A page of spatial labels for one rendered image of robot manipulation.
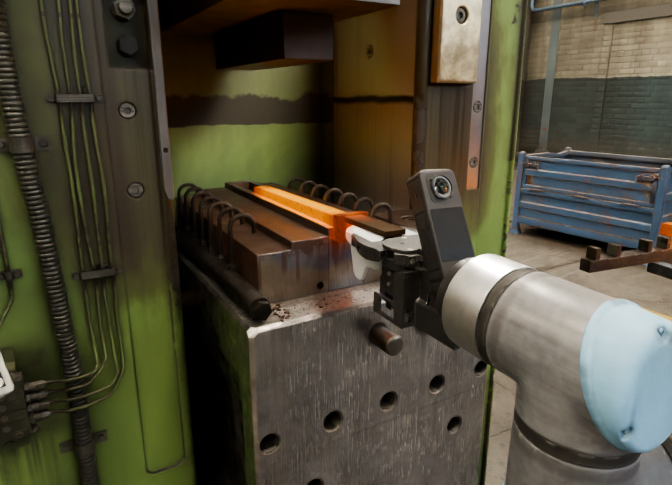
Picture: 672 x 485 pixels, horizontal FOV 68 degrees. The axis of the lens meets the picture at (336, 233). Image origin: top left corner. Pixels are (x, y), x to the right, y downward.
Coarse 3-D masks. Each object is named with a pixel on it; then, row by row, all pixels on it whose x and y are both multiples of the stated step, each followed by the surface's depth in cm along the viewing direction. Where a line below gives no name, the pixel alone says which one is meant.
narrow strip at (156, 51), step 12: (156, 0) 60; (156, 12) 61; (156, 24) 61; (156, 36) 61; (156, 48) 62; (156, 60) 62; (156, 72) 62; (156, 84) 62; (156, 96) 63; (156, 108) 63; (168, 132) 65; (168, 144) 65; (168, 156) 65; (168, 168) 65; (168, 180) 66; (168, 192) 66
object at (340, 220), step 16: (256, 192) 88; (272, 192) 83; (288, 192) 83; (304, 208) 72; (320, 208) 70; (336, 224) 63; (352, 224) 61; (368, 224) 59; (384, 224) 59; (336, 240) 63
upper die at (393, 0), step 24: (168, 0) 80; (192, 0) 69; (216, 0) 60; (240, 0) 58; (264, 0) 58; (288, 0) 58; (312, 0) 58; (336, 0) 58; (360, 0) 59; (384, 0) 61; (168, 24) 82; (192, 24) 78; (216, 24) 78; (240, 24) 78
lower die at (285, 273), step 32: (224, 192) 94; (224, 224) 74; (256, 224) 71; (288, 224) 70; (320, 224) 66; (256, 256) 60; (288, 256) 62; (320, 256) 64; (256, 288) 61; (288, 288) 63
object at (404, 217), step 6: (396, 210) 83; (402, 210) 83; (408, 210) 83; (378, 216) 79; (384, 216) 79; (396, 216) 79; (402, 216) 79; (408, 216) 80; (396, 222) 75; (402, 222) 75; (408, 222) 75; (414, 222) 75; (414, 228) 72
